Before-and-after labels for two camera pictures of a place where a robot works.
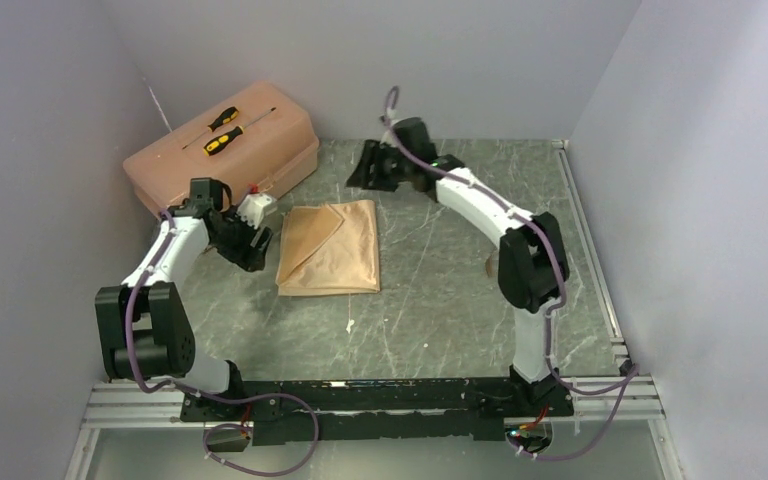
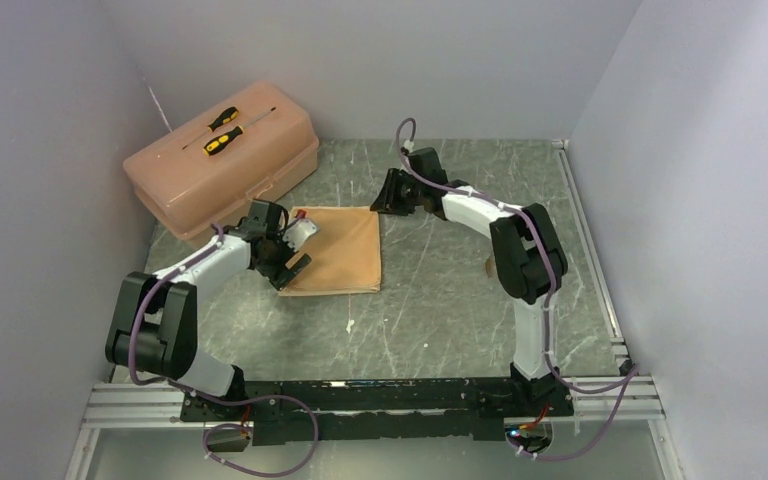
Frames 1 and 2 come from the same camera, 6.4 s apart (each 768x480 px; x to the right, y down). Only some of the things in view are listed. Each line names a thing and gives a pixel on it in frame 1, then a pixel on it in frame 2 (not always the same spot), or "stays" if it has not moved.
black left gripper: x=252 y=258 -> x=279 y=274
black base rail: x=373 y=412 stays
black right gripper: x=371 y=155 -> x=386 y=201
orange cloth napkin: x=329 y=249 stays
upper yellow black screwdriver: x=226 y=117 stays
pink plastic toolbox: x=260 y=139 stays
